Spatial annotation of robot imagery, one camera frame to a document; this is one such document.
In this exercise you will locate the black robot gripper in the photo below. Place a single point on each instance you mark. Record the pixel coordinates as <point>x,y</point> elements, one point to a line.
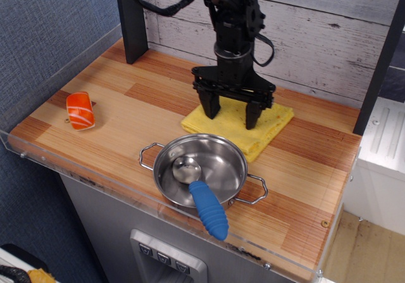
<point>233,77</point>

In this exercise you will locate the yellow towel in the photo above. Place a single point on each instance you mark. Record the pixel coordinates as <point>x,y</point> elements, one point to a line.
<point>230,123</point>

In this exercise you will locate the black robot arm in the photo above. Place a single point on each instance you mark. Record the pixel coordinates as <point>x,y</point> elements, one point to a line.
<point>237,24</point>

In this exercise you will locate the stainless steel pot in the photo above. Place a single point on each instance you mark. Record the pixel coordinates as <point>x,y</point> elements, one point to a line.
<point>208,158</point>

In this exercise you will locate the orange salmon sushi toy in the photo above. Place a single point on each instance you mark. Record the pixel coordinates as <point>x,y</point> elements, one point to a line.
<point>80,111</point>

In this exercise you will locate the silver button control panel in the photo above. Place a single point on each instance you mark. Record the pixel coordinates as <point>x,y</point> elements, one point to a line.
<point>159,261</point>

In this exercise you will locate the white ribbed appliance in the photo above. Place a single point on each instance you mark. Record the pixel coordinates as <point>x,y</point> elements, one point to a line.
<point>375,191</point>

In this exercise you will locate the clear acrylic table guard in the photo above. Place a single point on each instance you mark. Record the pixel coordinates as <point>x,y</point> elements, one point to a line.
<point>306,166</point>

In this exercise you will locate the yellow object bottom left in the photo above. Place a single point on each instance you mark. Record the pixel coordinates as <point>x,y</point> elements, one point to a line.
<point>40,276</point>

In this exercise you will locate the blue handled metal spoon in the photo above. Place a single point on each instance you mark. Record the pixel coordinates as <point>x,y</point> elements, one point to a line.
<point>211,213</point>

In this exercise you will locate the black left vertical post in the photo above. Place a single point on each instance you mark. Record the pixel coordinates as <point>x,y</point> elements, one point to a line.
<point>133,29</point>

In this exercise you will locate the black vertical post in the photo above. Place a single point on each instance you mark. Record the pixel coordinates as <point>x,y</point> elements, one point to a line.
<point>383,63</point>
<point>133,29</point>

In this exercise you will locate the black right vertical post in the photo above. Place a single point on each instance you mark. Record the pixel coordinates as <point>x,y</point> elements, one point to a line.
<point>383,63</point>

